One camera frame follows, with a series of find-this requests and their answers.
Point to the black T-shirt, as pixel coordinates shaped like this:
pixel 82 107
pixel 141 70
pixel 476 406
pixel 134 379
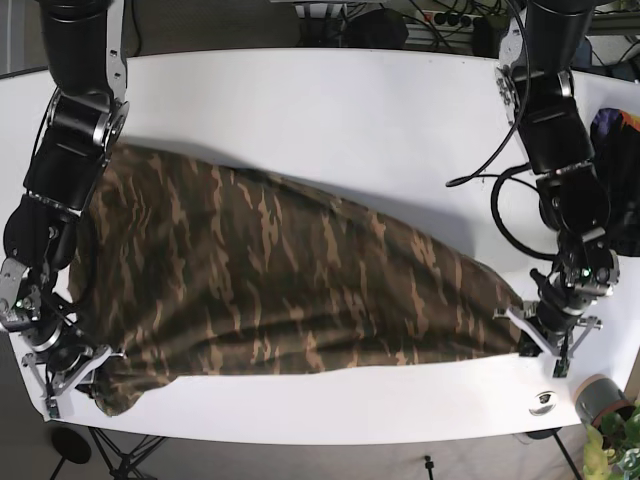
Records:
pixel 615 137

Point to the potted green plant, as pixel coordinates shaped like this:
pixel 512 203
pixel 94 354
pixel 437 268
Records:
pixel 612 425

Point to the camouflage T-shirt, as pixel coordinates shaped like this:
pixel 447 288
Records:
pixel 193 269

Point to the silver table grommet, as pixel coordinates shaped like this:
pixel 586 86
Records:
pixel 543 403

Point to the black tripod stand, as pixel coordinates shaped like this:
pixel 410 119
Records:
pixel 72 447

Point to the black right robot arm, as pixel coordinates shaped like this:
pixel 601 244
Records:
pixel 50 240

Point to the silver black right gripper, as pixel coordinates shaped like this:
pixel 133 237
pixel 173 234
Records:
pixel 60 356

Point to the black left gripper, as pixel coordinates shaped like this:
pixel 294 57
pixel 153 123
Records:
pixel 573 284

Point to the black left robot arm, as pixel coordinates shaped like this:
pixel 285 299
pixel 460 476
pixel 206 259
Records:
pixel 538 85

